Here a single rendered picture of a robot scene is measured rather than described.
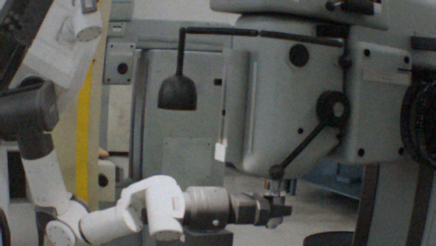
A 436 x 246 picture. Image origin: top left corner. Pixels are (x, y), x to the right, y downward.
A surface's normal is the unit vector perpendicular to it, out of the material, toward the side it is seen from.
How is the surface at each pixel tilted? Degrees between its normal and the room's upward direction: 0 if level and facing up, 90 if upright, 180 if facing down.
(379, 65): 90
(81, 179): 90
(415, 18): 90
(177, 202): 53
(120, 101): 90
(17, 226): 81
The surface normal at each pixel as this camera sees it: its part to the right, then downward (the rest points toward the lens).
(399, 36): 0.42, 0.11
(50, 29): 0.58, -0.42
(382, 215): -0.90, -0.02
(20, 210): 0.63, 0.19
